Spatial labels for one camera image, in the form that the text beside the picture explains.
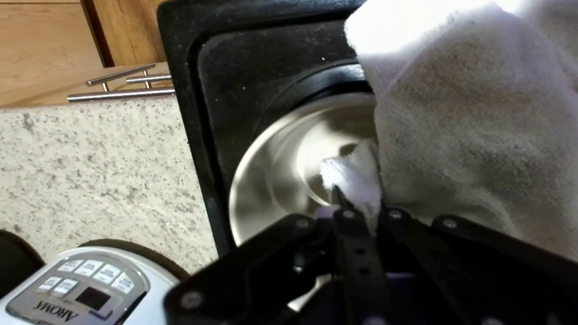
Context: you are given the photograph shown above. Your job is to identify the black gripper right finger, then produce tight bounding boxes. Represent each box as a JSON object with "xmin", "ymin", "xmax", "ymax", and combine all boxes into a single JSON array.
[{"xmin": 381, "ymin": 209, "xmax": 480, "ymax": 325}]

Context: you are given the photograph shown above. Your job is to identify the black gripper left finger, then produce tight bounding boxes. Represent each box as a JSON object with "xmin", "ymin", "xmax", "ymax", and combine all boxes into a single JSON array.
[{"xmin": 330, "ymin": 186, "xmax": 388, "ymax": 325}]

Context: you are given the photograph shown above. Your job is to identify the white cloth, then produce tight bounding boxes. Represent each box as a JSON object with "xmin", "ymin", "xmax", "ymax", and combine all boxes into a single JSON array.
[{"xmin": 321, "ymin": 0, "xmax": 578, "ymax": 258}]

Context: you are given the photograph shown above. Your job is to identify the white bowl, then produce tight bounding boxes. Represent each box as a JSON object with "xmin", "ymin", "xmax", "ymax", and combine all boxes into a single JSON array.
[{"xmin": 227, "ymin": 92, "xmax": 373, "ymax": 245}]

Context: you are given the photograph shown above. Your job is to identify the black stove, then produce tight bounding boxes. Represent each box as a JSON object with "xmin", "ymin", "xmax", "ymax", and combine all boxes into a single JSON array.
[{"xmin": 157, "ymin": 0, "xmax": 370, "ymax": 254}]

